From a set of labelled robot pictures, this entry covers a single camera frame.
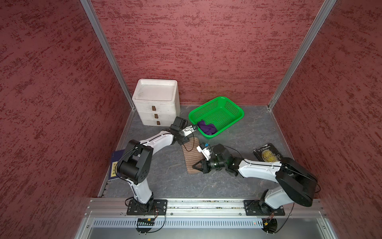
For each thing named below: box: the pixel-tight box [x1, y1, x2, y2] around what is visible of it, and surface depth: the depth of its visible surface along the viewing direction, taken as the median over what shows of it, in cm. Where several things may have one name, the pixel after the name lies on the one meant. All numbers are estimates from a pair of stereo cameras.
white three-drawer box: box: [131, 78, 181, 127], surface depth 97 cm
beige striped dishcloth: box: [181, 136, 207, 175], surface depth 92 cm
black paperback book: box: [252, 142, 284, 163], surface depth 94 cm
